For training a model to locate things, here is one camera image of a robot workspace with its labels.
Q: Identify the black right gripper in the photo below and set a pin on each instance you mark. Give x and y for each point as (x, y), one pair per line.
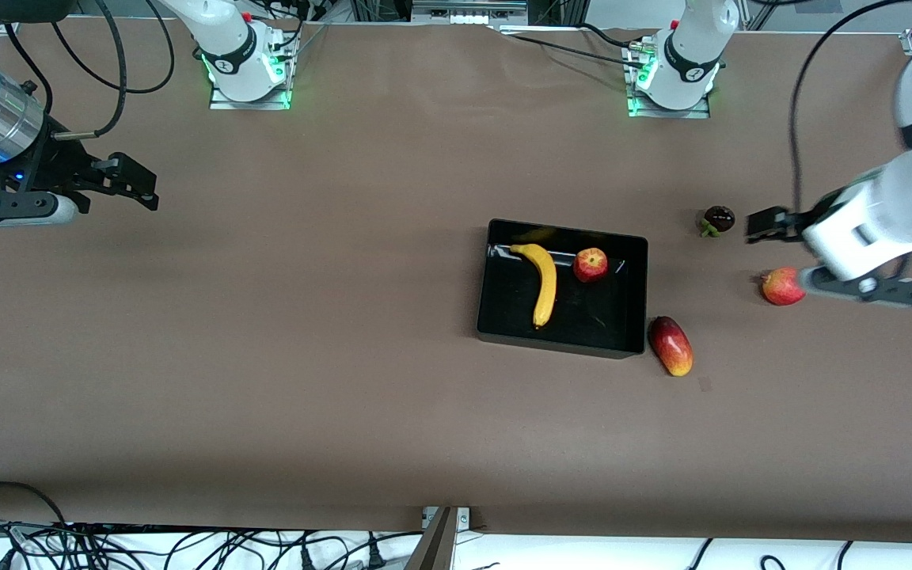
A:
(58, 164)

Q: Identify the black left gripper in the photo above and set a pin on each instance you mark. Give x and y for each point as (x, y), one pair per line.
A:
(809, 215)

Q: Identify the small red yellow apple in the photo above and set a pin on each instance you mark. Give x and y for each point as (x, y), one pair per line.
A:
(590, 265)

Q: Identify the black plastic box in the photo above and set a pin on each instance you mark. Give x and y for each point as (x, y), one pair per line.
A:
(583, 317)

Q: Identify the yellow banana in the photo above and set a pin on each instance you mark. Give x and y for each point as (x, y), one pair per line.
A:
(547, 285)

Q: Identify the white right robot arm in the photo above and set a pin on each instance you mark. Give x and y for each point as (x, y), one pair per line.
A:
(226, 39)

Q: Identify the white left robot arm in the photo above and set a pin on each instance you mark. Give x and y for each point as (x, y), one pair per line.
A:
(899, 206)

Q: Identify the red apple right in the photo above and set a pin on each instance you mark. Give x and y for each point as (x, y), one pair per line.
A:
(780, 286)

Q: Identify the dark purple mangosteen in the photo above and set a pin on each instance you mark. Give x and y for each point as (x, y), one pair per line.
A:
(719, 218)

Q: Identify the red yellow mango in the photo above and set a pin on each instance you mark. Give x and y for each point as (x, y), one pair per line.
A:
(670, 344)

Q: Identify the dark grey metal beam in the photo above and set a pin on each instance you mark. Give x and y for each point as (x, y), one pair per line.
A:
(434, 546)

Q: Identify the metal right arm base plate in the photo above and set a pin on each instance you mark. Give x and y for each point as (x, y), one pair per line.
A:
(220, 101)

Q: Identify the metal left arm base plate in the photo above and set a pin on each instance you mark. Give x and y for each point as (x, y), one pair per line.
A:
(638, 111)

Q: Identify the grey metal frame piece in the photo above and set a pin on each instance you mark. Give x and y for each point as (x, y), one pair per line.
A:
(468, 9)

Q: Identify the silver metal table bracket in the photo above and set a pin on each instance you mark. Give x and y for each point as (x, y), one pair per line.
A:
(464, 518)

